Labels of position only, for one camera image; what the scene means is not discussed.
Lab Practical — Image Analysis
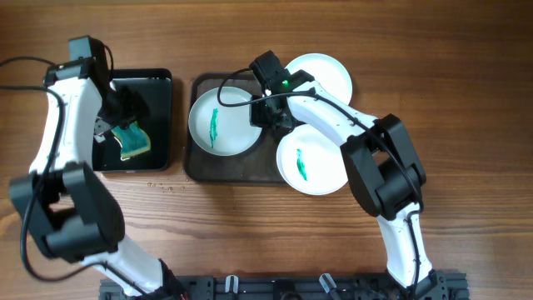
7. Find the green yellow sponge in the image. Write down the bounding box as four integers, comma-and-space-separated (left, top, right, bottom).
112, 122, 152, 161

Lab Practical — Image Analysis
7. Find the white plate stained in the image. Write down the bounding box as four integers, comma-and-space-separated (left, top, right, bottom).
188, 87, 262, 157
276, 124, 348, 196

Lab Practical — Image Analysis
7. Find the white plate front stained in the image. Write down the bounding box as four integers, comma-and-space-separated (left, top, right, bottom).
276, 124, 348, 196

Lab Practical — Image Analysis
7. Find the white plate back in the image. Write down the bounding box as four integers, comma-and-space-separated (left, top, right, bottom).
286, 53, 353, 105

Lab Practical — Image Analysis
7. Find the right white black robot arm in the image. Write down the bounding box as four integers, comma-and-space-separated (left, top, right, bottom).
249, 51, 437, 299

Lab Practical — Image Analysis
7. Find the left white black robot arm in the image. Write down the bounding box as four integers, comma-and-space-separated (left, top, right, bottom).
8, 36, 188, 299

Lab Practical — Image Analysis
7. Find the small black water tray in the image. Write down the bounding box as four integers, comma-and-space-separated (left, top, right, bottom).
92, 68, 173, 173

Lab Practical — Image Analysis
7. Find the large dark brown tray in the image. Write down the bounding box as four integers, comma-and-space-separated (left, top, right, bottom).
184, 72, 286, 186

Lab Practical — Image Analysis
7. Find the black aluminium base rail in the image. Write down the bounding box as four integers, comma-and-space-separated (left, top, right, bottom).
98, 271, 470, 300

